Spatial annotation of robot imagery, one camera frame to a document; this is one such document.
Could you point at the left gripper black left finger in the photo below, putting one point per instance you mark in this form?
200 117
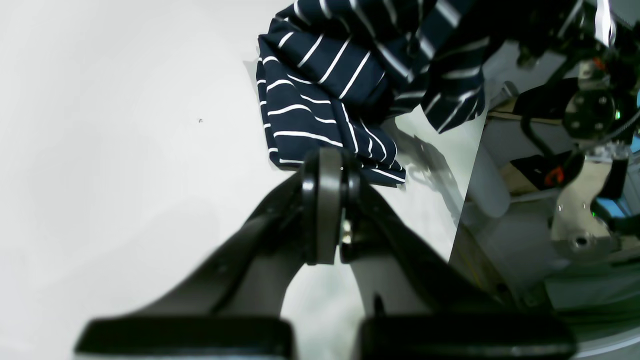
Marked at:
229 308

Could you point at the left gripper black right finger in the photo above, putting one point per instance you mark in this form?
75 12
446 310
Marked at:
419 308

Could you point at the navy white striped T-shirt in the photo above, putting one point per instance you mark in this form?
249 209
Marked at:
330 72

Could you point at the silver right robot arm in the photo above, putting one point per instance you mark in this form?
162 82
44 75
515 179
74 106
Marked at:
601 118

